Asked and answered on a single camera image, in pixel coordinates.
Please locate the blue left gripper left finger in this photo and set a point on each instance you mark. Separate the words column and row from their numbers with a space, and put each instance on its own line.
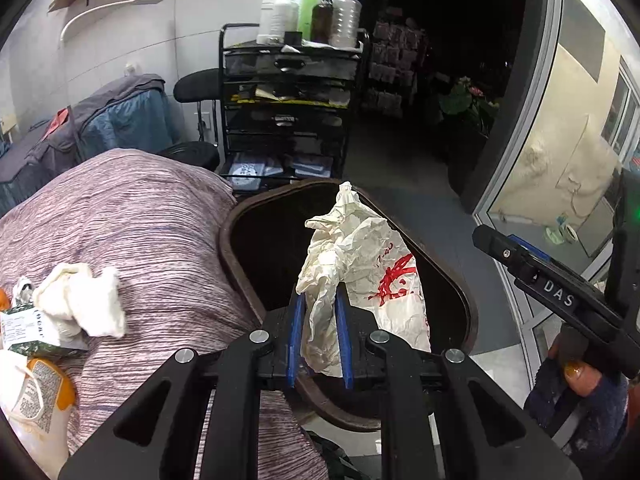
column 296, row 315

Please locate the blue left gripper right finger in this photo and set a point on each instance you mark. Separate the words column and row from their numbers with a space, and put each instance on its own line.
column 342, row 306

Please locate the white paper bag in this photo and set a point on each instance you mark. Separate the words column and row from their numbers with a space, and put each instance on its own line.
column 354, row 245

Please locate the white cloth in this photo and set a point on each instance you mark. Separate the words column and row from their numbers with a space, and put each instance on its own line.
column 75, row 301

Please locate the green white drink carton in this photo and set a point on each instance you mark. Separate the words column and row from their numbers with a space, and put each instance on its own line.
column 35, row 334

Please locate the orange white plastic bottle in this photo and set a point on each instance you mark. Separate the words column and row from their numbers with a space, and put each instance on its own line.
column 36, row 398

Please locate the silver wrapper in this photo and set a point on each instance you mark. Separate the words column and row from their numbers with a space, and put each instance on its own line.
column 22, row 293

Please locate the orange peel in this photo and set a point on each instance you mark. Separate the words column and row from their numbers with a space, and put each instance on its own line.
column 5, row 301

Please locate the right hand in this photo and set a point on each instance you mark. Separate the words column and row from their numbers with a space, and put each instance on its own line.
column 582, row 377

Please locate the purple striped bed cover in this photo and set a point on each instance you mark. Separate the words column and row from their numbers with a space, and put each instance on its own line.
column 195, row 387

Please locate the black rolling cart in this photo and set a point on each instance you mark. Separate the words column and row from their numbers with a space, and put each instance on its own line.
column 286, row 109

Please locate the potted plant pink flowers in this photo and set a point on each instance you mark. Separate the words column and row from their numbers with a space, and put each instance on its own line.
column 466, row 100

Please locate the blue covered massage table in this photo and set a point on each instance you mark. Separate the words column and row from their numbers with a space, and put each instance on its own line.
column 129, row 112

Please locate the dark brown bottle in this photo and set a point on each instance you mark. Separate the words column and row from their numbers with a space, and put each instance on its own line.
column 321, row 22

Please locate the white pump bottle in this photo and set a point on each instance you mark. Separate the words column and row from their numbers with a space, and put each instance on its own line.
column 277, row 17

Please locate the green bottle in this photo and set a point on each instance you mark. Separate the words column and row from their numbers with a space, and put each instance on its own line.
column 305, row 9

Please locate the red cloth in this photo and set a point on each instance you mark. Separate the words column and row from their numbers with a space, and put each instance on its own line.
column 59, row 120

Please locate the white gooseneck lamp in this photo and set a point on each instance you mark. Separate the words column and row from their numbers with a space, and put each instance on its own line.
column 106, row 6

